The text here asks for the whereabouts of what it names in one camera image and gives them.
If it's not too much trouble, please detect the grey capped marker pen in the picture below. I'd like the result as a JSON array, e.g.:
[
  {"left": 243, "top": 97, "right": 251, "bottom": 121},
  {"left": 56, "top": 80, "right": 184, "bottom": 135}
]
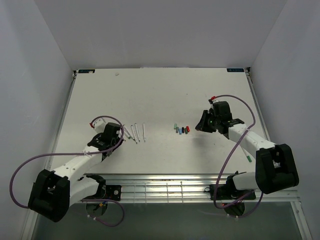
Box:
[{"left": 134, "top": 123, "right": 141, "bottom": 142}]

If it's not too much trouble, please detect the teal capped marker pen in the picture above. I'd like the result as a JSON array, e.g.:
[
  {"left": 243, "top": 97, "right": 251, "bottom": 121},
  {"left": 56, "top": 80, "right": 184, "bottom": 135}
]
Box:
[{"left": 142, "top": 122, "right": 147, "bottom": 142}]

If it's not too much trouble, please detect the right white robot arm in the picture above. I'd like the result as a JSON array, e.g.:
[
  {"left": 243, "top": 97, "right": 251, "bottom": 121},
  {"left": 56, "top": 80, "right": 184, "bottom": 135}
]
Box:
[{"left": 195, "top": 100, "right": 300, "bottom": 199}]

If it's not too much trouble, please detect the green tipped pen right edge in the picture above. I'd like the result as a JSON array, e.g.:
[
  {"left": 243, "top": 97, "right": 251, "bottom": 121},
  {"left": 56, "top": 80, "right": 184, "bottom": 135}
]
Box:
[{"left": 241, "top": 147, "right": 252, "bottom": 163}]

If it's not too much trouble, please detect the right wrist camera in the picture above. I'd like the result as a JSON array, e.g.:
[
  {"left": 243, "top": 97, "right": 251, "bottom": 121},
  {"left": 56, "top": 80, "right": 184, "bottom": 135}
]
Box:
[{"left": 208, "top": 96, "right": 220, "bottom": 115}]

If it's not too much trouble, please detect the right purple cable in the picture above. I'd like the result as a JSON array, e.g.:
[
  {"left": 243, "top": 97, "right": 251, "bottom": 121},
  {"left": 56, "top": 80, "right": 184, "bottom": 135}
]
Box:
[{"left": 213, "top": 94, "right": 264, "bottom": 219}]

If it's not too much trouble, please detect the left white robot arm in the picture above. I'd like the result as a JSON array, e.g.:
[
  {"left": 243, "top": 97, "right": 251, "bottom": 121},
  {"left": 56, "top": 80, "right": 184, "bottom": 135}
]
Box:
[{"left": 27, "top": 122, "right": 123, "bottom": 223}]

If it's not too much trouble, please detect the black capped marker pen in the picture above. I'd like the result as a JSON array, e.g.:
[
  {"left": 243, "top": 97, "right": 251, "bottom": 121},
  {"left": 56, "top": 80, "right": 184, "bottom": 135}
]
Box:
[{"left": 130, "top": 125, "right": 138, "bottom": 144}]

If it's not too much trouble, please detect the green capped marker pen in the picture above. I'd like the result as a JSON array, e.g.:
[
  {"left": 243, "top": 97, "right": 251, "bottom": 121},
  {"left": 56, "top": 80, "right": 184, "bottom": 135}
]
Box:
[{"left": 123, "top": 125, "right": 132, "bottom": 139}]

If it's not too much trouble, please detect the left blue corner label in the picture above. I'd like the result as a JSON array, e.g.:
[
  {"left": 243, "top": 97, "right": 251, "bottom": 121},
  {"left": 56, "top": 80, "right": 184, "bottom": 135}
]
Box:
[{"left": 77, "top": 69, "right": 96, "bottom": 74}]

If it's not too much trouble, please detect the blue corner label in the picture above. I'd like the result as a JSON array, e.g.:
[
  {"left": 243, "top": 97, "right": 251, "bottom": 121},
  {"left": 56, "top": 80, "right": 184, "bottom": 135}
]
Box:
[
  {"left": 226, "top": 68, "right": 245, "bottom": 73},
  {"left": 77, "top": 69, "right": 96, "bottom": 74}
]

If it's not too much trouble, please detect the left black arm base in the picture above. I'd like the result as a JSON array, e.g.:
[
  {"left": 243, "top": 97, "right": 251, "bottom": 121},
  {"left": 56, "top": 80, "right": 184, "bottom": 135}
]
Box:
[{"left": 85, "top": 185, "right": 122, "bottom": 201}]

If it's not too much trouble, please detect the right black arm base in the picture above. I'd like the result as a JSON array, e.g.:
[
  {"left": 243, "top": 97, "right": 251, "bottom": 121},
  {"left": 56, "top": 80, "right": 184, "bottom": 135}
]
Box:
[{"left": 204, "top": 184, "right": 256, "bottom": 201}]

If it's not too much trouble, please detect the right blue corner label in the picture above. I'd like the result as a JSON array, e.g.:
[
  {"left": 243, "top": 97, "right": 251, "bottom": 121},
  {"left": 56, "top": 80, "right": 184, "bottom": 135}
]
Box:
[{"left": 226, "top": 68, "right": 245, "bottom": 73}]

